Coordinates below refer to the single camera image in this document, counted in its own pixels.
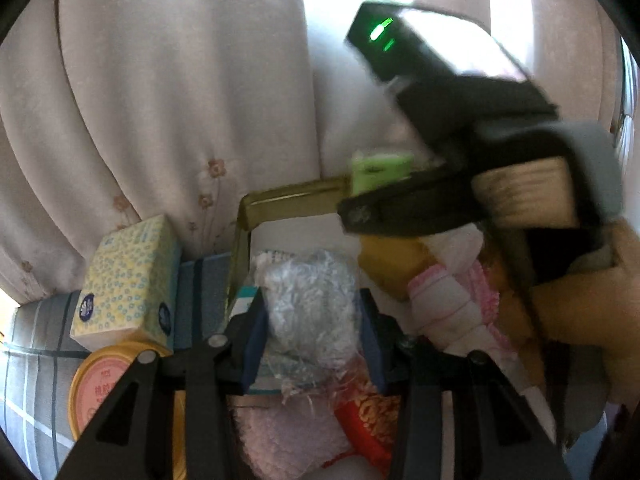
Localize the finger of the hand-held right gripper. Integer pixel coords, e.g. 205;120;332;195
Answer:
337;167;481;235

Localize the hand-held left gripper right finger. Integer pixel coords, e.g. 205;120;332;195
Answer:
360;290;571;480

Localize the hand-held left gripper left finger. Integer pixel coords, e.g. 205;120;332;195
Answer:
57;290;268;480

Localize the green packet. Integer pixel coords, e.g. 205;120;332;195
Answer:
350;152;416;196

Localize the yellow sponge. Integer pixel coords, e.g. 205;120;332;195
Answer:
360;235;441;303

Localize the white teal wet wipes pack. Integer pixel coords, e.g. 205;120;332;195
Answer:
235;249;381;406

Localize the pink white striped sock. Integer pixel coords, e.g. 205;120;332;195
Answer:
407;232;556;441

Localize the pink fluffy cloth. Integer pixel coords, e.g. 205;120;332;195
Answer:
227;395;351;480

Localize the gold tin box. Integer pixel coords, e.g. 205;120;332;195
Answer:
227;176;366;321

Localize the person's right hand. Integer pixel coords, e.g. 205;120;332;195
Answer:
532;220;640;401

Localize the yellow patterned tissue box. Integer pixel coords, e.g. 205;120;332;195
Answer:
70;214;182;353

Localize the yellow round lidded container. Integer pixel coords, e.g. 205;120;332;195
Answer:
68;341;191;480

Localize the pink floral curtain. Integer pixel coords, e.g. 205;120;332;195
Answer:
0;0;640;306

